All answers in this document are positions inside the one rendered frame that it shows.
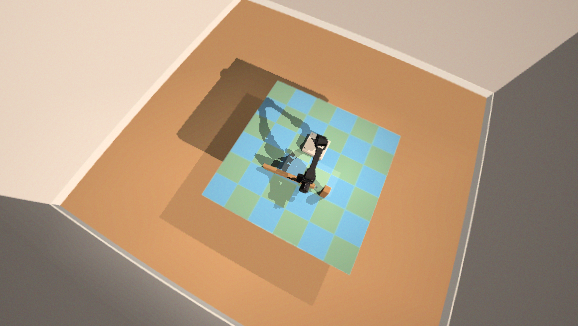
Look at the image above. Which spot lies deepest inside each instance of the brown wooden post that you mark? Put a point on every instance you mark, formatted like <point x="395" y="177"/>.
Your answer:
<point x="325" y="191"/>

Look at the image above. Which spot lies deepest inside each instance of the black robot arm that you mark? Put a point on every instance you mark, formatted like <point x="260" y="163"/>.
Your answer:
<point x="310" y="173"/>

